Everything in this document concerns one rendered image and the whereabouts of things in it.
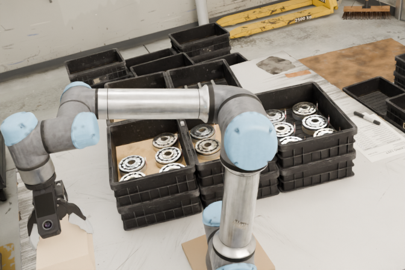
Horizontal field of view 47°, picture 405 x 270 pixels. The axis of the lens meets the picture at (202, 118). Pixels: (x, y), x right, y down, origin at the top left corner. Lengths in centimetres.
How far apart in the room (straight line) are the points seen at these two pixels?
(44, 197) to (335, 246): 95
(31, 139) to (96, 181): 104
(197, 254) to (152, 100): 66
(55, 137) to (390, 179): 129
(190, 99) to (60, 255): 48
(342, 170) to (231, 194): 79
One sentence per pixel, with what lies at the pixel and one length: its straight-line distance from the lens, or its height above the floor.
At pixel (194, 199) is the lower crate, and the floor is 78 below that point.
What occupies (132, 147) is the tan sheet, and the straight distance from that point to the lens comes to 196.
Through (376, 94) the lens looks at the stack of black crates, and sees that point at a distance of 330.
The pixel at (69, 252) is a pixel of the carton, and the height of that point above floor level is 111.
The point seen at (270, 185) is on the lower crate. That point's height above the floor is 76.
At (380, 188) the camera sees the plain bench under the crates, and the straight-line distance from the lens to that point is 187.
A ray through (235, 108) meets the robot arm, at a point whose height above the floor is 136.
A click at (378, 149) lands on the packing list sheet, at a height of 70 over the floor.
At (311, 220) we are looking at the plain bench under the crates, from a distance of 172.
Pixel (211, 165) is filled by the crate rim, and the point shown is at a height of 92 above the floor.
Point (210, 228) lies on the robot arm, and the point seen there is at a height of 93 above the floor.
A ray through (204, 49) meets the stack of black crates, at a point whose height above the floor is 52.
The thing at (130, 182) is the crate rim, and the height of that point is 92.
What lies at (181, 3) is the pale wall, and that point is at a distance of 517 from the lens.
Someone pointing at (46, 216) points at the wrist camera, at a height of 124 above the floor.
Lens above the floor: 191
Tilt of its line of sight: 32 degrees down
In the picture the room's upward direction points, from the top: 9 degrees counter-clockwise
